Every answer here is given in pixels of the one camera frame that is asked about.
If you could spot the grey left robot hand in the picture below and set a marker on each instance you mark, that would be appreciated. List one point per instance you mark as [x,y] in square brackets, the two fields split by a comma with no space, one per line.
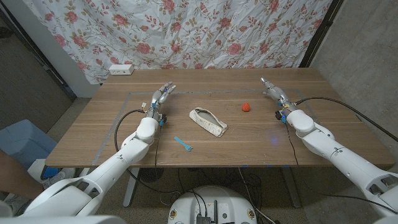
[158,100]

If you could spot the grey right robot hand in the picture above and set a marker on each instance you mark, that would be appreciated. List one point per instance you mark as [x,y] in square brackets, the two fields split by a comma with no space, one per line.
[276,93]

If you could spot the white patterned pen bag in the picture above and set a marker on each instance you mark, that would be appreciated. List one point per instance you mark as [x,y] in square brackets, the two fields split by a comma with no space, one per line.
[211,126]

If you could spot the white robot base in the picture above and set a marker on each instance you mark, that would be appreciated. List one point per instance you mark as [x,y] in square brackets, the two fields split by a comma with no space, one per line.
[211,202]

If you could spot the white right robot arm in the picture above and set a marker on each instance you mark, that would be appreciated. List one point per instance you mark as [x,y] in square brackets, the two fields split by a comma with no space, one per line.
[342,158]

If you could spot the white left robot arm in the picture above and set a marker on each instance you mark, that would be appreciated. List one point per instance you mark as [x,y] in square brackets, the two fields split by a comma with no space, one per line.
[118,161]

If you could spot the blue plastic fork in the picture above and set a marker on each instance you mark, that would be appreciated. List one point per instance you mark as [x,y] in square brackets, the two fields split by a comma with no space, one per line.
[183,144]

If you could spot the white power strip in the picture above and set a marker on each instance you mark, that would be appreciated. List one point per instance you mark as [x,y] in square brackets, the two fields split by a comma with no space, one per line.
[121,69]

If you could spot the black backdrop stand pole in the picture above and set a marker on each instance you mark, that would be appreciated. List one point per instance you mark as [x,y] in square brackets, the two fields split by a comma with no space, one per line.
[320,34]

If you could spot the floral backdrop cloth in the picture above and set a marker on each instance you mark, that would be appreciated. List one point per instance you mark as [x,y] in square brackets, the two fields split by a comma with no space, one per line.
[186,31]

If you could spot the grey table leg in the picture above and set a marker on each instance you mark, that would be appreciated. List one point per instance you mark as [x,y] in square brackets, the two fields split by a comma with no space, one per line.
[292,186]
[131,186]

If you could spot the grey sneaker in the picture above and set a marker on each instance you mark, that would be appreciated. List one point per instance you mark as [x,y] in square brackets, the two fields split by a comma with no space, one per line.
[59,179]

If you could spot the white and blue floor box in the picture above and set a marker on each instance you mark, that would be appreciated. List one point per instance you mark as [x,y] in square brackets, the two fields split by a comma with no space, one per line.
[35,166]

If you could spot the blue storage bin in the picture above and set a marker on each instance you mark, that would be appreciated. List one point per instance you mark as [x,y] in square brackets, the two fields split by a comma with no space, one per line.
[25,143]

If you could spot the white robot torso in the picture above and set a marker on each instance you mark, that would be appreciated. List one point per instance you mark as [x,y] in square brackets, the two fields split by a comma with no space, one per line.
[62,219]

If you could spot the person leg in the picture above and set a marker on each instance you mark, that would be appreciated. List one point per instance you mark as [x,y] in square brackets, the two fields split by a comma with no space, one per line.
[15,177]

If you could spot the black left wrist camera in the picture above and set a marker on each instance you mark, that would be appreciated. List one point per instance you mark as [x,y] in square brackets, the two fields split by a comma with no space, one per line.
[163,119]

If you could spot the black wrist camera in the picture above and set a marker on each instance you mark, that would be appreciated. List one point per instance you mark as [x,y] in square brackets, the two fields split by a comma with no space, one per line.
[163,119]
[279,115]

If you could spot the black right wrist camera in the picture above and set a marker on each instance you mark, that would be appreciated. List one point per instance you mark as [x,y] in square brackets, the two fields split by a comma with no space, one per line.
[279,115]

